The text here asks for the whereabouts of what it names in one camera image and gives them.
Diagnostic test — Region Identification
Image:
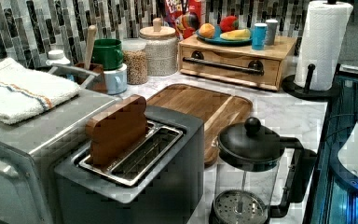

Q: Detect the black paper towel holder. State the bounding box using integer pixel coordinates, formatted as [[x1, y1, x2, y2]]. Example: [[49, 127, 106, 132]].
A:
[[282, 0, 339, 101]]

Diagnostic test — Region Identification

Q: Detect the light blue mug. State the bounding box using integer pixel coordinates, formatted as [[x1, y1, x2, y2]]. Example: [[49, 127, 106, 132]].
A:
[[104, 63, 127, 95]]

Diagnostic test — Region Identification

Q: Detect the black glass french press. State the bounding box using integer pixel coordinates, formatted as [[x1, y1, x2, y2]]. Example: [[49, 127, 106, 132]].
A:
[[209, 117, 317, 224]]

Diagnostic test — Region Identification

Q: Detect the blue shaker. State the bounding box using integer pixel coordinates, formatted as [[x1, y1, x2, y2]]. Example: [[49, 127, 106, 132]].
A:
[[252, 22, 268, 50]]

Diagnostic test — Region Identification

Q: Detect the dark metal drawer handle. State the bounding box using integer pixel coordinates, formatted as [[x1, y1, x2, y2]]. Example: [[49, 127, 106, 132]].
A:
[[182, 50, 264, 76]]

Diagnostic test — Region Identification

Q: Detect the white striped folded towel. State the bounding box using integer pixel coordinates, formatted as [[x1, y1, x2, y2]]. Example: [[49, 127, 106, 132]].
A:
[[0, 58, 80, 124]]

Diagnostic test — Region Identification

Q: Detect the grey toaster oven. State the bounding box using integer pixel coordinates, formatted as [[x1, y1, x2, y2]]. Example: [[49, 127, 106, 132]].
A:
[[0, 65, 117, 224]]

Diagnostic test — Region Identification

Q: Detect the blue plate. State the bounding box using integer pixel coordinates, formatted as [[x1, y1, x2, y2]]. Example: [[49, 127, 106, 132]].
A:
[[195, 25, 252, 47]]

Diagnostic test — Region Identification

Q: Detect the glass jar of grains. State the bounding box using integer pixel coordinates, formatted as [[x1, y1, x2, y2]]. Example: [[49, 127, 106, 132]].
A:
[[122, 39, 147, 85]]

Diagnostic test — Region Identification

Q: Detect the orange fruit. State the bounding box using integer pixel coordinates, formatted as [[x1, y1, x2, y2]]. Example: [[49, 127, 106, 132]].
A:
[[199, 23, 215, 38]]

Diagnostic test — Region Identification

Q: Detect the yellow banana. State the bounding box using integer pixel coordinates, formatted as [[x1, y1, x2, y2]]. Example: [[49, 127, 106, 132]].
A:
[[220, 29, 251, 41]]

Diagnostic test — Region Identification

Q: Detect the wooden cutting board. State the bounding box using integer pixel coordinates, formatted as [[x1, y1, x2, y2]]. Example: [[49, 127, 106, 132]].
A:
[[147, 84, 253, 167]]

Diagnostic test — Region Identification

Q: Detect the cereal box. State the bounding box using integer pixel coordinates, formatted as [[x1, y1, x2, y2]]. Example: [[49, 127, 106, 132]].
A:
[[164, 0, 205, 40]]

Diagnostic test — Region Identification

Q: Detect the brown utensil holder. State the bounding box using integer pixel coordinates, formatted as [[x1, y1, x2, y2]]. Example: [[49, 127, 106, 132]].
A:
[[75, 63, 107, 93]]

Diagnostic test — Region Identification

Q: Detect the green mug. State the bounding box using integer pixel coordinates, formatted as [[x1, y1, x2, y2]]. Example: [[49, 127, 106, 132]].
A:
[[91, 38, 123, 70]]

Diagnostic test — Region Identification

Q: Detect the brown toast slice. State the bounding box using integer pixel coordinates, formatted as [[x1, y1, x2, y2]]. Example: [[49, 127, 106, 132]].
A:
[[85, 94, 147, 167]]

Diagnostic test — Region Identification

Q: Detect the white paper towel roll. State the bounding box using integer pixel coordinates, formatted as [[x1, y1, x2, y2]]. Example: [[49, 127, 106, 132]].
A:
[[294, 1, 353, 91]]

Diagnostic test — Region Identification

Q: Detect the wooden utensil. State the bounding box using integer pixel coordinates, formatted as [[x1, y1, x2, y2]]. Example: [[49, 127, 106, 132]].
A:
[[84, 25, 97, 70]]

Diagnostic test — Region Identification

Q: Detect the red fruit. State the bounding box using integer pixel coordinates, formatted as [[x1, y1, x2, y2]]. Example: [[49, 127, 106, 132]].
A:
[[219, 16, 239, 33]]

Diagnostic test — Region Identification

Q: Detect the white textured canister wooden lid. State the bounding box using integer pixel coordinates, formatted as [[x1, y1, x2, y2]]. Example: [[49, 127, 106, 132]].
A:
[[140, 18, 178, 77]]

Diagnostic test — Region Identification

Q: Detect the wooden drawer front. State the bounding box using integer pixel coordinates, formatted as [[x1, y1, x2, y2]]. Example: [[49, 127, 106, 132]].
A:
[[179, 47, 282, 91]]

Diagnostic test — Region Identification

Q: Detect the white bottle cap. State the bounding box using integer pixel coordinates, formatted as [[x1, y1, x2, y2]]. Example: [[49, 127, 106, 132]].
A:
[[46, 49, 71, 65]]

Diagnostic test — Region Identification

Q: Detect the grey two-slot toaster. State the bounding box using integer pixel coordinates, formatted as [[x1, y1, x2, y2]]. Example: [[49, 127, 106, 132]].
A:
[[54, 105, 204, 224]]

